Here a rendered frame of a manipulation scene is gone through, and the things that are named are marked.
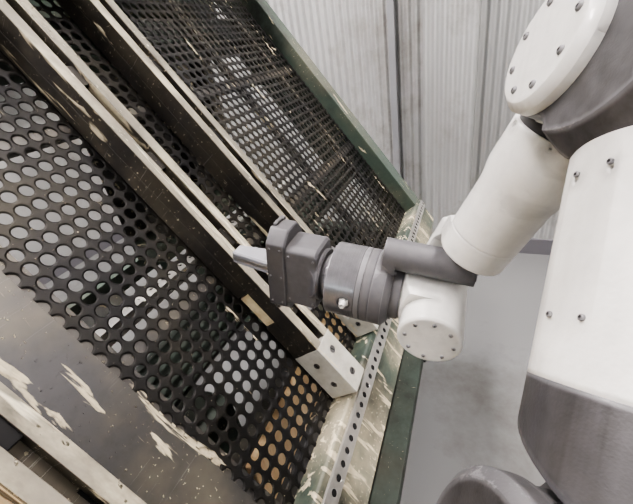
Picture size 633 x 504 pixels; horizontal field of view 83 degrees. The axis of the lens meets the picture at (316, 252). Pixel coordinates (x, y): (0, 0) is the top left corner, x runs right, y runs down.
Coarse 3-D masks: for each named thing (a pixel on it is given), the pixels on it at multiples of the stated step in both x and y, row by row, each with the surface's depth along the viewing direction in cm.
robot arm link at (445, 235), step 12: (444, 228) 36; (432, 240) 40; (444, 240) 35; (456, 240) 33; (456, 252) 33; (468, 252) 32; (480, 252) 32; (468, 264) 33; (480, 264) 32; (492, 264) 32; (504, 264) 33
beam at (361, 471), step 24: (408, 216) 145; (360, 336) 92; (360, 360) 83; (384, 360) 88; (384, 384) 84; (336, 408) 74; (384, 408) 80; (336, 432) 68; (360, 432) 72; (312, 456) 67; (336, 456) 65; (360, 456) 69; (312, 480) 62; (360, 480) 66
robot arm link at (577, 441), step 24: (528, 384) 17; (552, 384) 16; (528, 408) 17; (552, 408) 15; (576, 408) 14; (600, 408) 14; (624, 408) 13; (528, 432) 16; (552, 432) 15; (576, 432) 14; (600, 432) 13; (624, 432) 13; (552, 456) 15; (576, 456) 14; (600, 456) 13; (624, 456) 13; (552, 480) 14; (576, 480) 14; (600, 480) 13; (624, 480) 13
